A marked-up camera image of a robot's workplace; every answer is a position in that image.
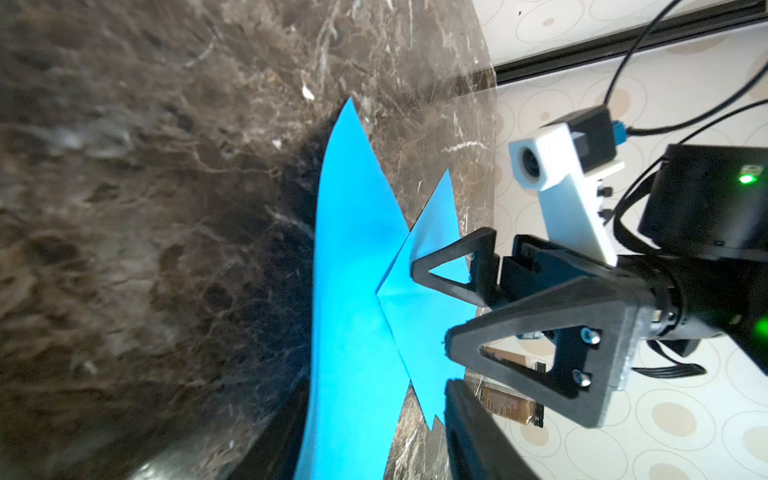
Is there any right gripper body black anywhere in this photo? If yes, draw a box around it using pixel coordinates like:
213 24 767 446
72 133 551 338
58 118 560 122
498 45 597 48
479 237 684 354

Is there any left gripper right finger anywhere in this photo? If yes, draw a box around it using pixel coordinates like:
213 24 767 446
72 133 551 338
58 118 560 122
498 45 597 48
444 380 538 480

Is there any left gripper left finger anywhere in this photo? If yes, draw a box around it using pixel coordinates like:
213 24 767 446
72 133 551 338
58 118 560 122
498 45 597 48
228 380 310 480

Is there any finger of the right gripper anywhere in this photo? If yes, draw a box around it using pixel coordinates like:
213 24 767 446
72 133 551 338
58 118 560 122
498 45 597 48
410 227 500 308
445 313 637 428

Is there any blue paper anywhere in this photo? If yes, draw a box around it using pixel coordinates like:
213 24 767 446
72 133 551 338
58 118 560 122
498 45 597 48
377 171 477 429
294 99 410 479

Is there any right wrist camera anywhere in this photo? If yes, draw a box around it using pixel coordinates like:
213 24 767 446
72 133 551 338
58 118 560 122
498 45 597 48
508 104 625 267

